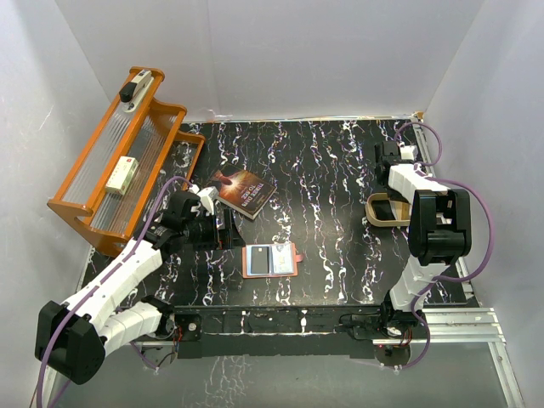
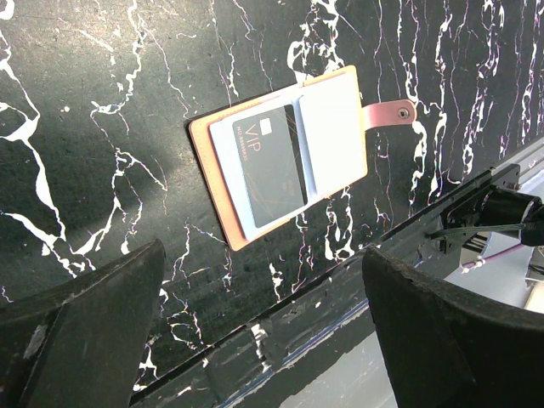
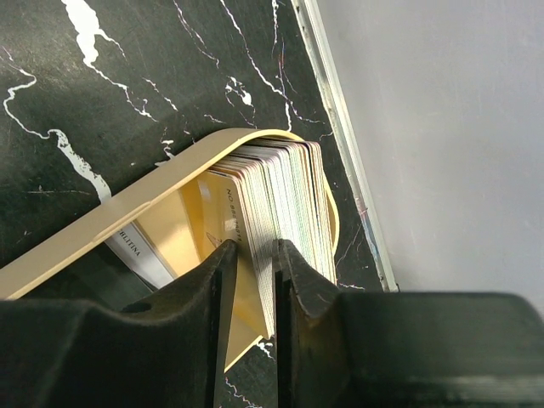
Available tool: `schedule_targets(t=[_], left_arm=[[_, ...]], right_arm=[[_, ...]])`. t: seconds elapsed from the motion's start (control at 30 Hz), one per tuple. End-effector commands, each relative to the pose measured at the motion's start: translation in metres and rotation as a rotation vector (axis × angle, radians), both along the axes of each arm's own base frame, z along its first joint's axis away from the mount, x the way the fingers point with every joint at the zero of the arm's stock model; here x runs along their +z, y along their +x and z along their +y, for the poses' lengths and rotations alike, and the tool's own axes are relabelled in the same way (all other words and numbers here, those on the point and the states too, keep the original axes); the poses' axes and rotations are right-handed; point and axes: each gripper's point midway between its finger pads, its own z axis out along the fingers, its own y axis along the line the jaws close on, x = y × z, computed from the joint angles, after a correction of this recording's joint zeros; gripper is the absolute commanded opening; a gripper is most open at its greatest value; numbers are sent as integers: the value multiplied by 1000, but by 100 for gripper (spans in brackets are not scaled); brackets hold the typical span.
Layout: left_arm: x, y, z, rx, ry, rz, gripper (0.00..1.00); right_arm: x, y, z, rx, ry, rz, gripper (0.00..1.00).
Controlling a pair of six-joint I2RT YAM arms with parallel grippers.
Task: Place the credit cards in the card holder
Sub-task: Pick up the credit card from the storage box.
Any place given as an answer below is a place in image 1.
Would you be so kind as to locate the dark paperback book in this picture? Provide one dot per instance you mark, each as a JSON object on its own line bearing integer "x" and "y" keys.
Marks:
{"x": 241, "y": 190}

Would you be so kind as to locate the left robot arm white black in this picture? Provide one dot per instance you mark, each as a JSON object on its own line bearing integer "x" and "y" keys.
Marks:
{"x": 75, "y": 337}

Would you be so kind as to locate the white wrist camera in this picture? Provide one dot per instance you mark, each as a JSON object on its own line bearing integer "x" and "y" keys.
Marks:
{"x": 408, "y": 152}
{"x": 207, "y": 196}

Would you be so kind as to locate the beige oval tray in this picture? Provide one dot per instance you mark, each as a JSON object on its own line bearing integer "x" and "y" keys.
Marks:
{"x": 387, "y": 211}

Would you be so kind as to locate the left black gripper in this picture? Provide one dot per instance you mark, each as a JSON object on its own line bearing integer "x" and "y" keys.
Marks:
{"x": 212, "y": 242}

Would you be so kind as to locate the silver VIP card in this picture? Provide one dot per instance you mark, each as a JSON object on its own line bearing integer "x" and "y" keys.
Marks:
{"x": 282, "y": 259}

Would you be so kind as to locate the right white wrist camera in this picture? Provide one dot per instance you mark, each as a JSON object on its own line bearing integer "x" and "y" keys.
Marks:
{"x": 408, "y": 152}

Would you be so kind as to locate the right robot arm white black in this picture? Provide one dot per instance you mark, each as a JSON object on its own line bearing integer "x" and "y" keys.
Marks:
{"x": 437, "y": 219}

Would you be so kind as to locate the black white stapler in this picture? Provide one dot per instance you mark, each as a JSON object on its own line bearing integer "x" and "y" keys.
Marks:
{"x": 133, "y": 92}

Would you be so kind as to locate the orange wooden shelf rack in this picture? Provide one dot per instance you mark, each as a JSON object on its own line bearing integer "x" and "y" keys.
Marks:
{"x": 107, "y": 221}

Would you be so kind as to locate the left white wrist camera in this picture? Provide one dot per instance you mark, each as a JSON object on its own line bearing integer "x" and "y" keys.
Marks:
{"x": 207, "y": 196}

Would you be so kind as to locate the small white green box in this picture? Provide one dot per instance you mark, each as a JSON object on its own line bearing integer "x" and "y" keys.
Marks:
{"x": 122, "y": 175}

